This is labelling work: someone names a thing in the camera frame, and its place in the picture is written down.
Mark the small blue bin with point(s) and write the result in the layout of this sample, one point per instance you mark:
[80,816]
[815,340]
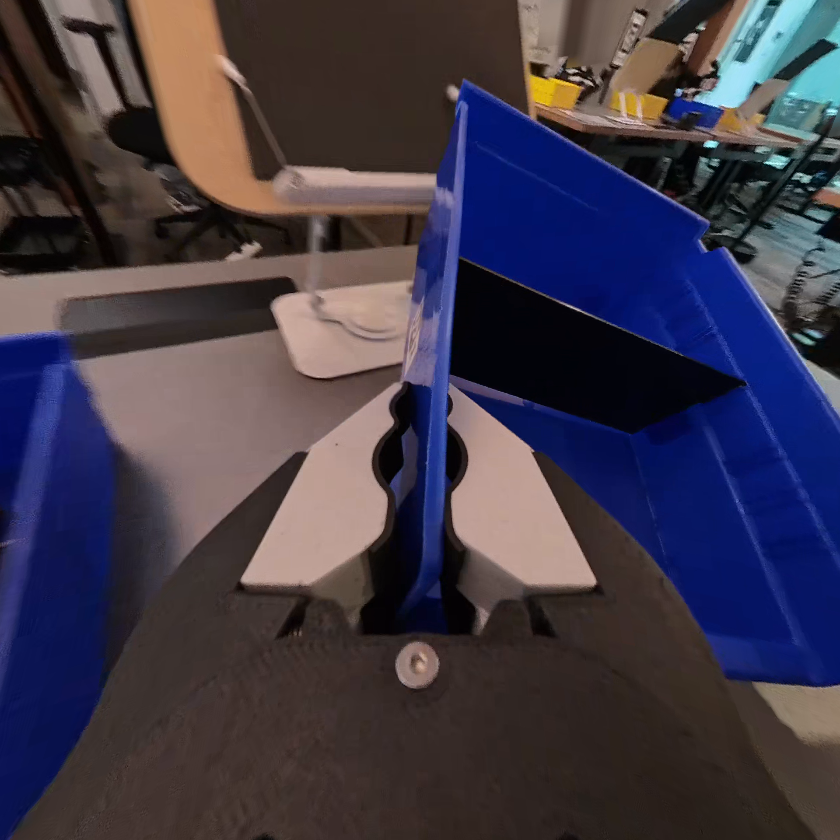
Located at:
[695,111]

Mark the black bin divider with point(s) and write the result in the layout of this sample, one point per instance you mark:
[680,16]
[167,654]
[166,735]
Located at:
[558,348]

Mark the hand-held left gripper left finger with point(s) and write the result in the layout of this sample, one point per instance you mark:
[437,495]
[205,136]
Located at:
[315,518]

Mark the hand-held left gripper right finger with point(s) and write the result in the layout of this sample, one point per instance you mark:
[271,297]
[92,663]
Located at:
[518,525]

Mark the black office chair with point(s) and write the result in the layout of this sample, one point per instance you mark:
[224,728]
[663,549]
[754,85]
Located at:
[141,138]

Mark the yellow plastic bin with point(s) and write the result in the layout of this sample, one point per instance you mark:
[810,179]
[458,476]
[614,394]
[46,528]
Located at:
[554,92]
[646,106]

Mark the long wooden work table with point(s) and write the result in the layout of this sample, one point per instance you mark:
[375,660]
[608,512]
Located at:
[656,130]

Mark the white desk stand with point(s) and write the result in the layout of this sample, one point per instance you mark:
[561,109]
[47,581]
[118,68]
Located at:
[341,328]

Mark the small cardboard box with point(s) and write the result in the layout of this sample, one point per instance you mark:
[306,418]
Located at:
[656,62]

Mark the blue plastic bin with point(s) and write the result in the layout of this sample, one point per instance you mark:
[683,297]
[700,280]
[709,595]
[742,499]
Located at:
[46,525]
[590,216]

